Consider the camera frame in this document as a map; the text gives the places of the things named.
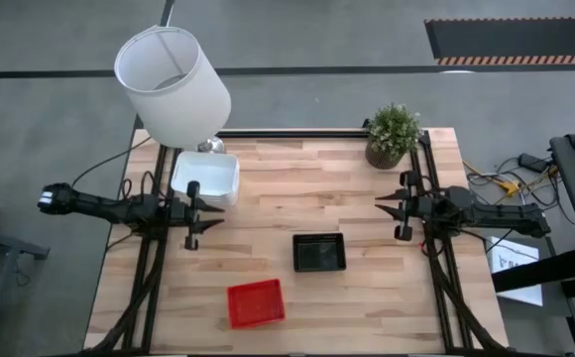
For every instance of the black hazard-striped floor mat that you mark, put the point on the black hazard-striped floor mat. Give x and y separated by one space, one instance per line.
515 37

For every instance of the black aluminium table frame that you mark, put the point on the black aluminium table frame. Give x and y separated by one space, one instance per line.
292 134

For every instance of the potted green plant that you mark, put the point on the potted green plant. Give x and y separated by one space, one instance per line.
391 131

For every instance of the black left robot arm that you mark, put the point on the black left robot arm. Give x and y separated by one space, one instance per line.
94 204

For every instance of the white printed sign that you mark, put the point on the white printed sign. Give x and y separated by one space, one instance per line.
515 277

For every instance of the grey desk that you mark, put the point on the grey desk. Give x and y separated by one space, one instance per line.
0 240

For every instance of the black power adapter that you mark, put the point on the black power adapter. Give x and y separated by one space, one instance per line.
533 162

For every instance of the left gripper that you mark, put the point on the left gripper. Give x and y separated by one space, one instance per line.
186 212

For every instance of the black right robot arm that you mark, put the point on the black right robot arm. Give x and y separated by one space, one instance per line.
495 214

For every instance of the table lamp with white shade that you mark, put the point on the table lamp with white shade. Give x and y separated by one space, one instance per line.
183 109

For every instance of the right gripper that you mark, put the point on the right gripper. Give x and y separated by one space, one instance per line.
419 208

